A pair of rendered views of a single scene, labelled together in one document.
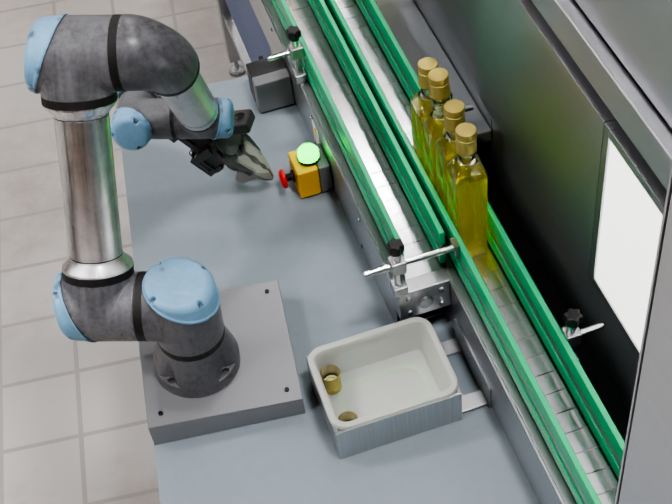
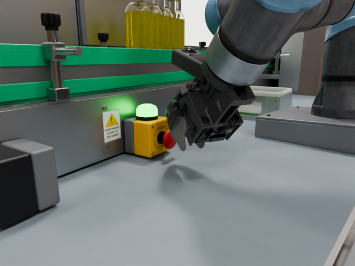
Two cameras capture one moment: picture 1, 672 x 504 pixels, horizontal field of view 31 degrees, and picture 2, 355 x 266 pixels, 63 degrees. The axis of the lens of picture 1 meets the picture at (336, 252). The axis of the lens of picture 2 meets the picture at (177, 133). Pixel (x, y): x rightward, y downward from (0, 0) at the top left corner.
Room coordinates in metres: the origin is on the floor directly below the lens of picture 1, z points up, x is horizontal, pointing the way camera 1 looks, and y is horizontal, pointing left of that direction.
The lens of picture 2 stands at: (2.09, 0.49, 0.95)
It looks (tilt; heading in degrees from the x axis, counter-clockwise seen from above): 15 degrees down; 225
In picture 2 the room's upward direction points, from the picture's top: straight up
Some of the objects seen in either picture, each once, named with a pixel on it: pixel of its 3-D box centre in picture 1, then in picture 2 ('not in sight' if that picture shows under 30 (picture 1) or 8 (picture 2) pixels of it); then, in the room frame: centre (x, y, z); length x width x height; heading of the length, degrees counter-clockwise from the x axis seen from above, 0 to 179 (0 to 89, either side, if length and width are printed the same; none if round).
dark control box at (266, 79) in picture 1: (270, 84); (11, 180); (2.00, 0.09, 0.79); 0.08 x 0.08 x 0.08; 12
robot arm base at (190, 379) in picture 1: (193, 345); (345, 95); (1.28, 0.26, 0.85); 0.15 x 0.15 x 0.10
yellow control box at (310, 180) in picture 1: (309, 171); (148, 135); (1.72, 0.03, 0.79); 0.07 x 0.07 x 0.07; 12
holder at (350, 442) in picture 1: (398, 382); (246, 102); (1.19, -0.08, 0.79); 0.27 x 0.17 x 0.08; 102
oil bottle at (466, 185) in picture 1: (467, 203); (174, 44); (1.39, -0.23, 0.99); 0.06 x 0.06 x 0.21; 11
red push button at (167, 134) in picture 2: (287, 177); (166, 138); (1.71, 0.07, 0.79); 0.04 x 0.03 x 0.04; 12
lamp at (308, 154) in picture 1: (308, 153); (147, 111); (1.72, 0.03, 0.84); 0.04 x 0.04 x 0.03
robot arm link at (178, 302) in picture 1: (180, 304); (353, 46); (1.27, 0.27, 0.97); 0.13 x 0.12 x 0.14; 82
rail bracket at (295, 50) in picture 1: (285, 58); (64, 59); (1.89, 0.05, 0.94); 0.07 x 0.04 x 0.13; 102
